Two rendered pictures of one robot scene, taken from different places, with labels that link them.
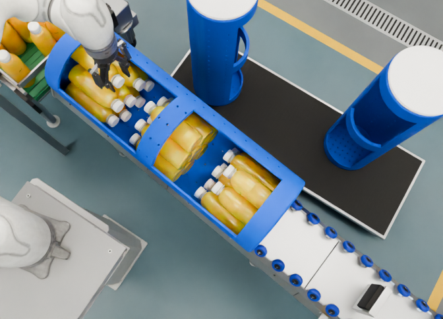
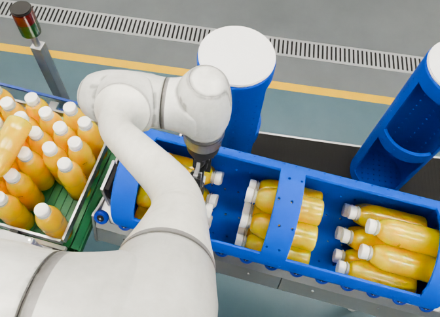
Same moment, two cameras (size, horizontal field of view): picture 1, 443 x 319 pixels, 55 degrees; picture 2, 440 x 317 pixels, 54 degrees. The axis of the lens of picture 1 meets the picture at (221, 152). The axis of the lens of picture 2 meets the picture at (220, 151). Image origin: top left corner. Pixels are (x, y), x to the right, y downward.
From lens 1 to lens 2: 0.56 m
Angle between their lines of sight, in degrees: 16
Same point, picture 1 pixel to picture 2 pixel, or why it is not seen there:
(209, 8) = (236, 78)
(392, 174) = (429, 183)
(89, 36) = (220, 122)
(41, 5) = (151, 107)
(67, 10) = (200, 97)
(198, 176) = (316, 254)
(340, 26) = (300, 71)
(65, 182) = not seen: outside the picture
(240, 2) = (262, 61)
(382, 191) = not seen: hidden behind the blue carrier
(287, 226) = not seen: hidden behind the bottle
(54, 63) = (124, 189)
